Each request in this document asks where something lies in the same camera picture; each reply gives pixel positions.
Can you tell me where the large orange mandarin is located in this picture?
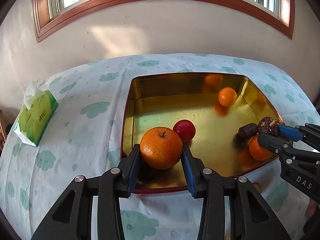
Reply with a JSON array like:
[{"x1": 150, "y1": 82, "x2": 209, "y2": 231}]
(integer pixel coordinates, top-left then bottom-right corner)
[{"x1": 248, "y1": 135, "x2": 274, "y2": 161}]

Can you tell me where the wrinkled dark passion fruit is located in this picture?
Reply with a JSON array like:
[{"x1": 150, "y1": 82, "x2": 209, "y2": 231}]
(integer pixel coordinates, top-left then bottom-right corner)
[{"x1": 258, "y1": 116, "x2": 279, "y2": 137}]

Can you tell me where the brown longan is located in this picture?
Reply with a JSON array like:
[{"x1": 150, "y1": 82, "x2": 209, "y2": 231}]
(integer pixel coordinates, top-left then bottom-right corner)
[{"x1": 252, "y1": 182, "x2": 262, "y2": 193}]

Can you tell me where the smooth orange mandarin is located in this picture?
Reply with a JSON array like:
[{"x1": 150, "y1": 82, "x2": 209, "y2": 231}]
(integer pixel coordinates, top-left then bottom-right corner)
[{"x1": 218, "y1": 87, "x2": 237, "y2": 107}]

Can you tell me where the red cherry tomato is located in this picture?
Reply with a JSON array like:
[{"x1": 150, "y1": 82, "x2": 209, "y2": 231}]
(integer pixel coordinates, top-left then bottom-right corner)
[{"x1": 173, "y1": 120, "x2": 196, "y2": 142}]

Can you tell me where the small stemmed orange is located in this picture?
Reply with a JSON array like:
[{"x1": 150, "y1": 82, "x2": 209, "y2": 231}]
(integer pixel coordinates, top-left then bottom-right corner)
[{"x1": 140, "y1": 127, "x2": 183, "y2": 170}]

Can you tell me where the person right hand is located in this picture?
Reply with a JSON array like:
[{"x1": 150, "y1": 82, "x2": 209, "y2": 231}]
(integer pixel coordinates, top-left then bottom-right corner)
[{"x1": 305, "y1": 199, "x2": 319, "y2": 217}]

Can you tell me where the red toffee tin box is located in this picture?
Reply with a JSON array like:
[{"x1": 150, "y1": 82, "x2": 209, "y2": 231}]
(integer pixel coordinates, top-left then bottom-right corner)
[{"x1": 120, "y1": 72, "x2": 282, "y2": 178}]

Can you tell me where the cloud pattern tablecloth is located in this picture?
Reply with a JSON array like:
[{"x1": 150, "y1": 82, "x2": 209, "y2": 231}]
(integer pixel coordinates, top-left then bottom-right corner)
[{"x1": 1, "y1": 54, "x2": 319, "y2": 239}]

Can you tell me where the wooden chair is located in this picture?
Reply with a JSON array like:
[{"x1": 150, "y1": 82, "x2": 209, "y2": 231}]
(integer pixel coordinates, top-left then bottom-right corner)
[{"x1": 0, "y1": 110, "x2": 7, "y2": 152}]

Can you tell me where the green tissue pack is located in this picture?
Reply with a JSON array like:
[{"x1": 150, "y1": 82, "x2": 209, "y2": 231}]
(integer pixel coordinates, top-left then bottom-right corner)
[{"x1": 14, "y1": 81, "x2": 59, "y2": 147}]

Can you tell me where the wooden window frame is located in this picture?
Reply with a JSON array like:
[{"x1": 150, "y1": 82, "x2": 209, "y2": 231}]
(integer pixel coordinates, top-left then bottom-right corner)
[{"x1": 31, "y1": 0, "x2": 295, "y2": 42}]

